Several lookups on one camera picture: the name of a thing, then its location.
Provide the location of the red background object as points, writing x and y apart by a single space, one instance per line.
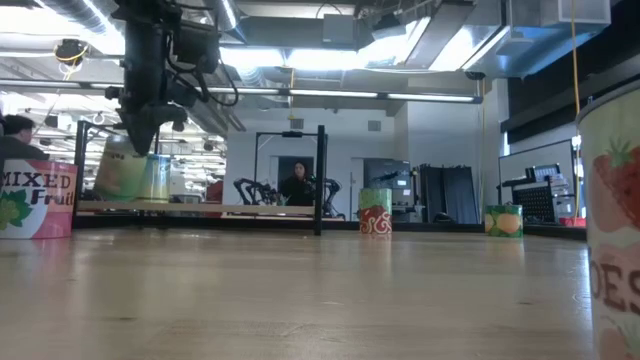
215 192

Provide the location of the background black robot arm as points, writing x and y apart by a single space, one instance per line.
250 192
334 192

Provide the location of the black background rig frame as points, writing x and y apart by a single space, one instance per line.
100 125
292 134

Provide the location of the grey wall vent grille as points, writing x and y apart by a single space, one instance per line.
296 124
374 125

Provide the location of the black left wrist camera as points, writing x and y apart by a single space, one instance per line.
196 46

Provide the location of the short green oranges can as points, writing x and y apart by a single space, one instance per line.
505 222

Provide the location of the black ceiling-hung device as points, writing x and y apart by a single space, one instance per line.
71 51

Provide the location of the red tray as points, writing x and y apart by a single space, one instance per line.
572 222

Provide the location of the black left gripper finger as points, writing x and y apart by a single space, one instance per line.
142 127

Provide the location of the wooden shelf with black frame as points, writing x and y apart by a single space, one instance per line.
200 207

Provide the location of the long linear ceiling light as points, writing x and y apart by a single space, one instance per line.
430 97

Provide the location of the white pink mixed fruit can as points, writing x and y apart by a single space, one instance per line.
45 200

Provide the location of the person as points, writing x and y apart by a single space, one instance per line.
299 187
20 145

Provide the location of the dark computer monitor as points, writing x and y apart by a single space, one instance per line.
387 172

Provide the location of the black ceiling dome camera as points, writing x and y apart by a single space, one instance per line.
475 75

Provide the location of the black perforated equipment rack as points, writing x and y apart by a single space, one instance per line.
537 202

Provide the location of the green red swirl can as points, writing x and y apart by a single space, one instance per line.
375 220

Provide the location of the black aluminium table frame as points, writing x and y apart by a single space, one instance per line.
440 227

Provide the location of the grey partition panel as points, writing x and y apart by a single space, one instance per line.
515 160

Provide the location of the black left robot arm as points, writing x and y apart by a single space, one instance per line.
145 35

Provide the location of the white red fruit print can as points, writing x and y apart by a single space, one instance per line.
615 225

